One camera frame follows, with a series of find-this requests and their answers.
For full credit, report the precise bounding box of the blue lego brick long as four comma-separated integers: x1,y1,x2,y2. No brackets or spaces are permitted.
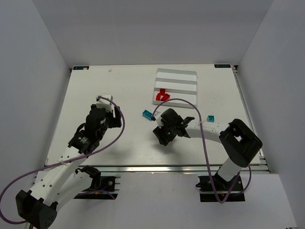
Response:
142,110,153,121

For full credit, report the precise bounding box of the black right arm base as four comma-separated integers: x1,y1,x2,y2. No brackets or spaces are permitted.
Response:
195,176,244,193

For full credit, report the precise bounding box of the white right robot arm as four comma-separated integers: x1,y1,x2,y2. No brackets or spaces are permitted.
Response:
152,108,263,191

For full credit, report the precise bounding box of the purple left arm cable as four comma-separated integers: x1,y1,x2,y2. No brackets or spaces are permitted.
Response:
0,96,126,225

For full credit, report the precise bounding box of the blue label corner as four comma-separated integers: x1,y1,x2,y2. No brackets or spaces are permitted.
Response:
73,66,89,71
214,64,231,68

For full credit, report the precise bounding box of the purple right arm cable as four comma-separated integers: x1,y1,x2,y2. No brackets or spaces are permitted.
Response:
151,98,252,204

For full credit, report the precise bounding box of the white three-compartment tray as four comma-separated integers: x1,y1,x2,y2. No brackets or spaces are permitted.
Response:
152,68,198,108

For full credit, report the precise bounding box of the blue label left corner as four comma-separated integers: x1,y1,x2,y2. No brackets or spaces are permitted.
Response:
73,66,89,71

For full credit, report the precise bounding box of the small teal lego brick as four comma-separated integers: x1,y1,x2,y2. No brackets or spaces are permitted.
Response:
206,115,214,123

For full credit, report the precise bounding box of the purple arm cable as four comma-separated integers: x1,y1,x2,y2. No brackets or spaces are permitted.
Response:
0,96,126,225
151,98,252,204

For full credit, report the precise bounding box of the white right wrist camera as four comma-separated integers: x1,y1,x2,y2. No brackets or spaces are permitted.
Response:
156,116,164,128

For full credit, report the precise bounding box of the blue label right corner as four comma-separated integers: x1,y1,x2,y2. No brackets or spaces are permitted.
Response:
214,64,231,68

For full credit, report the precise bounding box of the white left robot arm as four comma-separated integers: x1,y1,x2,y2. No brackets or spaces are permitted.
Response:
16,104,122,229

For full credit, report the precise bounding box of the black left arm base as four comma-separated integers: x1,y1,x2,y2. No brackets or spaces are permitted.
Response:
75,166,118,200

